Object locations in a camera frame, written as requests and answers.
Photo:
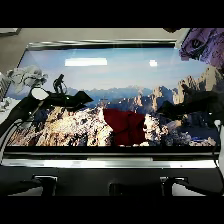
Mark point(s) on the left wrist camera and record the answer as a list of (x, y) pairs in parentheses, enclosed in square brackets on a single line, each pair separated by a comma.
[(59, 82)]

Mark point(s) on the silver frame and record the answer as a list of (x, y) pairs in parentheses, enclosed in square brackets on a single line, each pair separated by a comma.
[(110, 163)]

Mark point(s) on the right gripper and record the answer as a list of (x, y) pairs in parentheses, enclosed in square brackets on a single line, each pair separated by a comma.
[(170, 110)]

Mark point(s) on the purple printed garment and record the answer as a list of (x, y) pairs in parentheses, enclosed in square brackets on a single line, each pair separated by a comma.
[(205, 45)]

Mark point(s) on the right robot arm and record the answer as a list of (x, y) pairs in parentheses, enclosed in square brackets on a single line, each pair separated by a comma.
[(203, 101)]

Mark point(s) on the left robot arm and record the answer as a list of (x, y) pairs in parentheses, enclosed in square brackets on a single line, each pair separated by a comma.
[(23, 106)]

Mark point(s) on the red garment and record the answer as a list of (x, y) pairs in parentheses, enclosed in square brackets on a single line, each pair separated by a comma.
[(126, 127)]

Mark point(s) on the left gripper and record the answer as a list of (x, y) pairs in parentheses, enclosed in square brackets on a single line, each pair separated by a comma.
[(79, 100)]

